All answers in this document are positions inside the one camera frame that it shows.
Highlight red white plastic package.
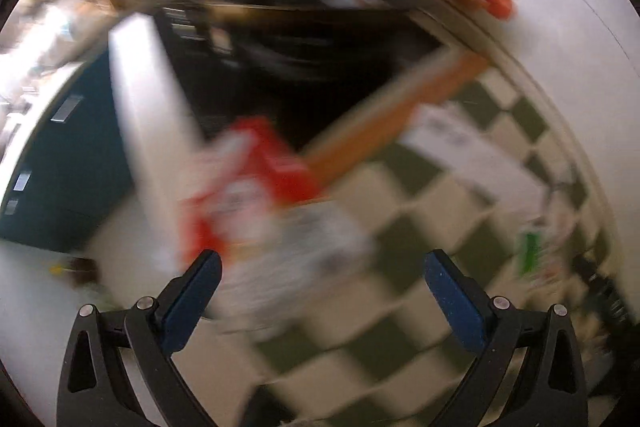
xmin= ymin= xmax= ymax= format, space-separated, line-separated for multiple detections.
xmin=179 ymin=117 xmax=374 ymax=337

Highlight blue kitchen cabinets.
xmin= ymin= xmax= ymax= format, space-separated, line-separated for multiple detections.
xmin=1 ymin=52 xmax=134 ymax=254

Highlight yellow capped oil bottle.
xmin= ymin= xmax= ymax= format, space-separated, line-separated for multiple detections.
xmin=49 ymin=256 xmax=101 ymax=291

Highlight green white sachet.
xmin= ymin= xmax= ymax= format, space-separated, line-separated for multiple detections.
xmin=516 ymin=222 xmax=564 ymax=287

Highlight green white checkered mat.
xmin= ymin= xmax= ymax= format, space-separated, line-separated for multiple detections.
xmin=240 ymin=68 xmax=634 ymax=426

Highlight long white paper box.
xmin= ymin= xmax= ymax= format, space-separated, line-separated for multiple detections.
xmin=399 ymin=104 xmax=547 ymax=221

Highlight black gas stove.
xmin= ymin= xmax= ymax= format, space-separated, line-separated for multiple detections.
xmin=153 ymin=6 xmax=442 ymax=150

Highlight orange tomato magnet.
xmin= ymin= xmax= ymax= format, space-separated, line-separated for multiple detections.
xmin=484 ymin=0 xmax=515 ymax=20

